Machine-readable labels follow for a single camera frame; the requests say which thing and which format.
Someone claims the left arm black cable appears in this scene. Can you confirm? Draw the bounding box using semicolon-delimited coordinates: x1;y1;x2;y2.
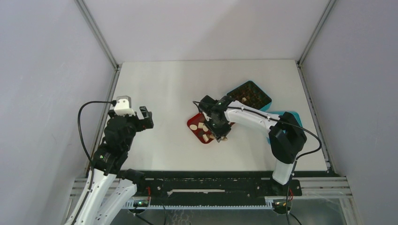
77;100;117;225

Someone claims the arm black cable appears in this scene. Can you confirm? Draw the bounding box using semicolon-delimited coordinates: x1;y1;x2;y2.
192;101;323;225
77;100;117;225

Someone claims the teal box lid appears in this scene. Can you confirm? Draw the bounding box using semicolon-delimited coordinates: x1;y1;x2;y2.
268;111;307;149

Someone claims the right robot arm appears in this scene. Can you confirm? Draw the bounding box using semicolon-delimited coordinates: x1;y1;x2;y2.
193;96;307;195

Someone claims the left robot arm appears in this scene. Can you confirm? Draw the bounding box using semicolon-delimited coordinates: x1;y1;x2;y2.
65;106;153;225

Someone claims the red chocolate tray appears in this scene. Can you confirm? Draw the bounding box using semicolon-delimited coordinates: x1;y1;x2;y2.
187;113;234;144

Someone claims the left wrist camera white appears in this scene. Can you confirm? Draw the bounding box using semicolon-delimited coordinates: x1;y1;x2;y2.
113;96;136;116

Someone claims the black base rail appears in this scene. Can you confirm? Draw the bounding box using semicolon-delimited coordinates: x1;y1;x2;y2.
116;170;302;207

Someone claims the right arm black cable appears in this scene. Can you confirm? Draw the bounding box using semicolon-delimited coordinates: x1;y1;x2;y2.
192;101;323;225

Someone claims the teal chocolate box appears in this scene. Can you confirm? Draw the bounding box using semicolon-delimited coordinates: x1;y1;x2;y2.
227;81;272;112

